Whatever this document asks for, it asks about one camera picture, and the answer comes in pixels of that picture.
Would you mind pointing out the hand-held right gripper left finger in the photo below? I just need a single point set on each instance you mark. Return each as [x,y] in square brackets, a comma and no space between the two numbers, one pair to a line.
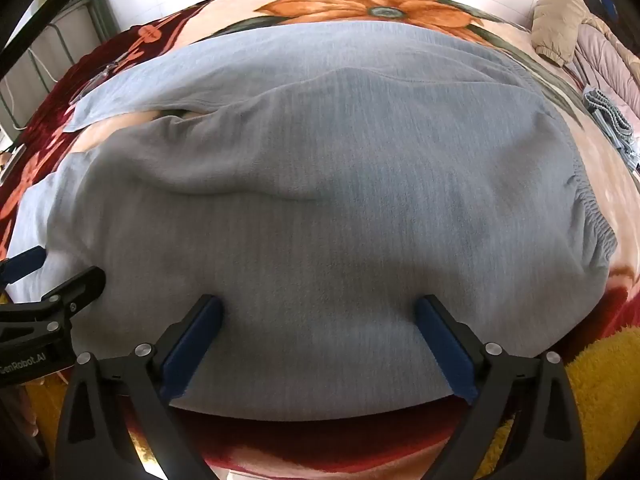
[192,345]

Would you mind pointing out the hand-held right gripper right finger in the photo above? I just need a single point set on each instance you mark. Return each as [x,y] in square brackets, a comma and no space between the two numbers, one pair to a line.
[445,350]

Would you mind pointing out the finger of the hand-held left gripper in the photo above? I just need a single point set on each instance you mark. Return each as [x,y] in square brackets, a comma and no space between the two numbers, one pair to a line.
[26,260]
[80,285]

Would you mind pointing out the grey-blue pants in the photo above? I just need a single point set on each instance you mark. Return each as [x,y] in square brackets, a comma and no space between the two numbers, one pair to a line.
[325,210]

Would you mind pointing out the yellow fuzzy blanket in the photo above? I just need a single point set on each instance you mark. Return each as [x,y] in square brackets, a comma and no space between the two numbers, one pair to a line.
[610,375]

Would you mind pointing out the clear plastic piece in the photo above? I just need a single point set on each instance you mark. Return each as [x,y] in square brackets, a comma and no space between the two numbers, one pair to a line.
[102,72]

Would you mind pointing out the black metal bar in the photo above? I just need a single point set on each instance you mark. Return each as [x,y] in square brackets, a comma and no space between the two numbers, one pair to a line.
[50,5]

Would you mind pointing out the folded blue-grey cloth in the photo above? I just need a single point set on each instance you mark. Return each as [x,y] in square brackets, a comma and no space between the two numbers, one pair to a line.
[607,115]

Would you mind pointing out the pink puffer jacket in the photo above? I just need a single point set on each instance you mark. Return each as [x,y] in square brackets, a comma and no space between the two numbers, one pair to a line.
[600,70]

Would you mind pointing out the floral fleece blanket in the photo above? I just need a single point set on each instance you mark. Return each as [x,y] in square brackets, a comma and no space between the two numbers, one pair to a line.
[380,10]

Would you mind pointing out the beige puffer jacket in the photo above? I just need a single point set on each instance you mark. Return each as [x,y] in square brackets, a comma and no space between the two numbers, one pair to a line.
[557,20]

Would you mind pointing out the dark clothes pile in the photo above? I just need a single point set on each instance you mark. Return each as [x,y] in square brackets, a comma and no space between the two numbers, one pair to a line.
[600,6]

